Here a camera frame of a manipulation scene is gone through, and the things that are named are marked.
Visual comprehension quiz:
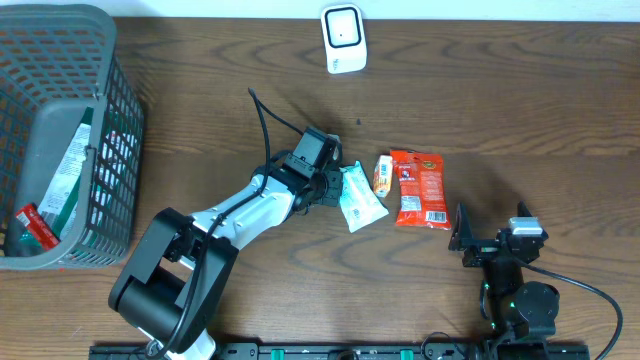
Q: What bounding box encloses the large red snack bag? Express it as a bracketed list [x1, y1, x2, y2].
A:
[391, 150, 451, 230]

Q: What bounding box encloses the small orange snack packet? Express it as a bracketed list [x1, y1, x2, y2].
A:
[373, 155, 393, 198]

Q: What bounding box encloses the light green snack packet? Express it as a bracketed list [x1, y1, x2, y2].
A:
[339, 161, 389, 233]

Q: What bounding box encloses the white green snack packet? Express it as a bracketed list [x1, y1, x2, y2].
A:
[38, 108, 93, 241]

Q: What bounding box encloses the small red snack packet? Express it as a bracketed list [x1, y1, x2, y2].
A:
[16, 204, 60, 251]

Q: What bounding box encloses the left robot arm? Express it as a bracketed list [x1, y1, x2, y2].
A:
[108, 127, 342, 359]

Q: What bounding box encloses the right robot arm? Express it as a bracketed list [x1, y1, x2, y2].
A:
[448, 202, 559, 359]

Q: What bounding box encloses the white barcode scanner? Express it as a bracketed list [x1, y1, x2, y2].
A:
[320, 4, 368, 74]

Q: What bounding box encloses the grey plastic mesh basket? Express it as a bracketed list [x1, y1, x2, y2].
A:
[1, 4, 145, 271]

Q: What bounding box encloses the right black cable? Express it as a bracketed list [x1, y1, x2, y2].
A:
[519, 259, 625, 360]

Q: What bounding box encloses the black cable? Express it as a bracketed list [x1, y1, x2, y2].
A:
[519, 259, 625, 360]
[144, 87, 321, 360]

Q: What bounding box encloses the left black cable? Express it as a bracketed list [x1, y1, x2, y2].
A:
[144, 87, 321, 360]

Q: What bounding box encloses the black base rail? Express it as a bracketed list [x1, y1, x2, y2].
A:
[88, 341, 592, 360]

